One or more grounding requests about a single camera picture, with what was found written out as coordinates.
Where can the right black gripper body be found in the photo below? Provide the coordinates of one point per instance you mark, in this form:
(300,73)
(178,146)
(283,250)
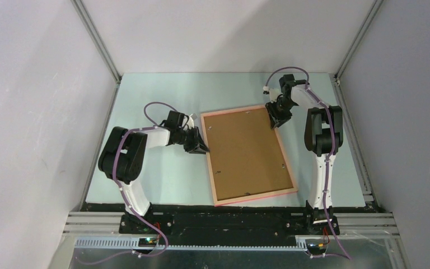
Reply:
(279,110)

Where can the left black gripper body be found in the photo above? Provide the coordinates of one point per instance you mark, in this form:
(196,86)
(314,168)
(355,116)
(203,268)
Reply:
(188,138)

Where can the brown backing board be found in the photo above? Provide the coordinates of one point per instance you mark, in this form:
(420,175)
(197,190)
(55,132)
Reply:
(248,156)

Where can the orange wooden picture frame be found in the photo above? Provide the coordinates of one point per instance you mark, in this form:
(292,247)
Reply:
(209,159)

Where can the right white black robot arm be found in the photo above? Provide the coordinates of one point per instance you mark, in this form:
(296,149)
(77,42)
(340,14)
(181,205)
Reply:
(323,136)

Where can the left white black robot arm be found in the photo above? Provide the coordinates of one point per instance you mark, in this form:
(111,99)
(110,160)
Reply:
(122,156)

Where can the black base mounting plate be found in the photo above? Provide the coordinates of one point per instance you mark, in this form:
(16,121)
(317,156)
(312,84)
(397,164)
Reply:
(158,216)

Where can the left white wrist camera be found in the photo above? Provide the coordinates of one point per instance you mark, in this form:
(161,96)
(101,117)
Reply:
(190,121)

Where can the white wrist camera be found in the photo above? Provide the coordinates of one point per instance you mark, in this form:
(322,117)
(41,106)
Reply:
(273,93)
(190,121)

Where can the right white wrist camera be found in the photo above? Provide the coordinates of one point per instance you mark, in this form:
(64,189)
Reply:
(273,93)

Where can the left aluminium corner post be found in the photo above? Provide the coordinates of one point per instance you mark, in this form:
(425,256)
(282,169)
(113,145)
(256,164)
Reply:
(96,38)

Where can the aluminium corner post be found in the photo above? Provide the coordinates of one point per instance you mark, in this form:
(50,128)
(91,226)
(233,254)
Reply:
(96,38)
(358,38)

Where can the aluminium front rail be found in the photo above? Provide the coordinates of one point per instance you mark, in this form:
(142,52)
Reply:
(101,230)

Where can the right aluminium corner post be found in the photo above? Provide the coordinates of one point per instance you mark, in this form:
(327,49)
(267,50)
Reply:
(358,38)

